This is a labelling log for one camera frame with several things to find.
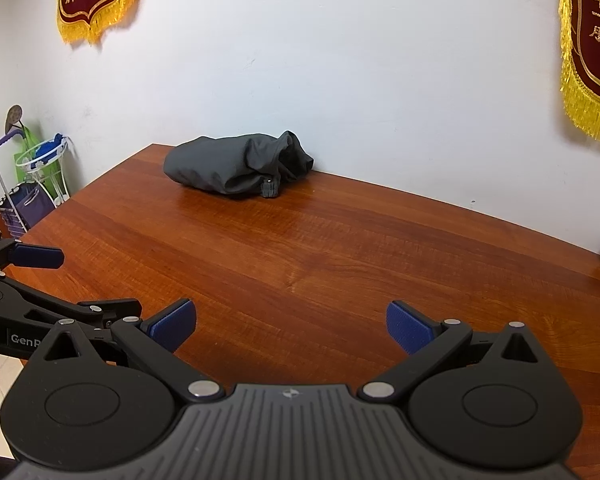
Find large red gold-fringed banner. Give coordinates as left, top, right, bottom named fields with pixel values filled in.
left=555, top=0, right=600, bottom=155

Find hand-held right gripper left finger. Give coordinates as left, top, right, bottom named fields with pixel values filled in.
left=27, top=298, right=226, bottom=403

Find dark grey pants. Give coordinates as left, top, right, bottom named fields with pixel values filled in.
left=163, top=130, right=315, bottom=200

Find purple shopping trolley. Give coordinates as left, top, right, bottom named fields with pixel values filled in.
left=0, top=127, right=61, bottom=241

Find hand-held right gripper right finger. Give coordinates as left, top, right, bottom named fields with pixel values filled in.
left=357, top=301, right=561, bottom=403

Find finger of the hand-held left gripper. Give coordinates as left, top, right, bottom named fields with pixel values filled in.
left=0, top=229, right=65, bottom=277
left=2, top=280, right=143, bottom=331

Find green bag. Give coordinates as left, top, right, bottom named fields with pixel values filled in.
left=12, top=127, right=63, bottom=201

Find white and blue wire rack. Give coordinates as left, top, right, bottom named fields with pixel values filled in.
left=20, top=132, right=76, bottom=201

